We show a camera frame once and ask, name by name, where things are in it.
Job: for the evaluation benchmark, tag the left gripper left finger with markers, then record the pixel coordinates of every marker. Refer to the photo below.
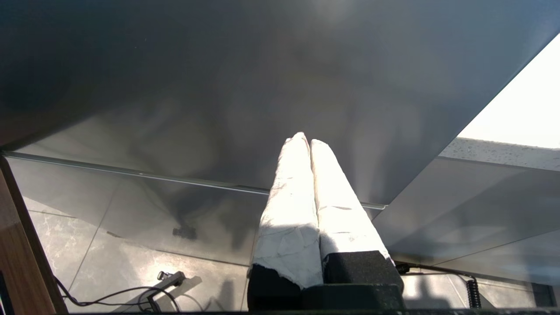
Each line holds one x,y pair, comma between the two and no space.
288,218

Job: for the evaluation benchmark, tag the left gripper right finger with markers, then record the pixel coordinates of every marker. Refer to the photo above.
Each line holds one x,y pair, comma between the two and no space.
345,218

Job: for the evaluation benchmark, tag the grey appliance front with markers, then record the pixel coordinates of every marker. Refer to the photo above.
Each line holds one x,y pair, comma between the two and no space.
175,87

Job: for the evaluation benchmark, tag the dark rectangular vent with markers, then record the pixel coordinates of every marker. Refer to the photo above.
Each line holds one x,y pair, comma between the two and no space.
544,295

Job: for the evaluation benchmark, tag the white tall cabinet panel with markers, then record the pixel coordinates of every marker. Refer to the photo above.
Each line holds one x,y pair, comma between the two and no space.
533,105

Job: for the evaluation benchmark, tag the brown wooden panel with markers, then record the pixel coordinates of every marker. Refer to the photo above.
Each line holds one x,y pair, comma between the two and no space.
22,271

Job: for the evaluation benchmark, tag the grey metal floor bracket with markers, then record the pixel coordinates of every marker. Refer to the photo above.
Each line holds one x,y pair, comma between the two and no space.
173,278

